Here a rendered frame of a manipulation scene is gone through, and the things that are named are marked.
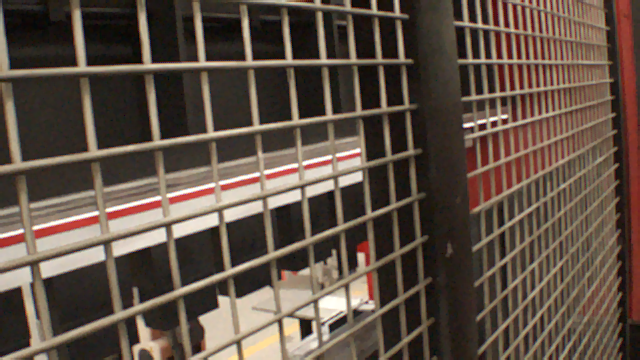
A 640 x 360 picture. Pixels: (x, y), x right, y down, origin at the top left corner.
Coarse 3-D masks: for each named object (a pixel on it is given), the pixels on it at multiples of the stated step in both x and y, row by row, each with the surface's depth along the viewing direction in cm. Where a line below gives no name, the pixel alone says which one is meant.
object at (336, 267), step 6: (354, 246) 166; (336, 252) 159; (348, 252) 164; (354, 252) 166; (330, 258) 160; (336, 258) 159; (348, 258) 164; (354, 258) 166; (336, 264) 160; (342, 264) 161; (348, 264) 164; (354, 264) 166; (336, 270) 160; (342, 270) 161; (348, 270) 164; (354, 270) 168; (336, 276) 160; (342, 276) 163; (336, 282) 161
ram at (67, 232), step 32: (320, 160) 149; (352, 160) 160; (192, 192) 116; (224, 192) 123; (288, 192) 139; (320, 192) 149; (64, 224) 94; (96, 224) 99; (128, 224) 104; (192, 224) 116; (0, 256) 85; (96, 256) 98; (0, 288) 85
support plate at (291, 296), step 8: (272, 296) 183; (280, 296) 182; (288, 296) 181; (296, 296) 180; (304, 296) 180; (336, 296) 176; (344, 296) 176; (352, 296) 175; (360, 296) 174; (256, 304) 177; (264, 304) 176; (272, 304) 175; (288, 304) 174; (272, 312) 171; (296, 312) 166; (304, 312) 165; (312, 312) 165; (320, 312) 164; (328, 312) 164
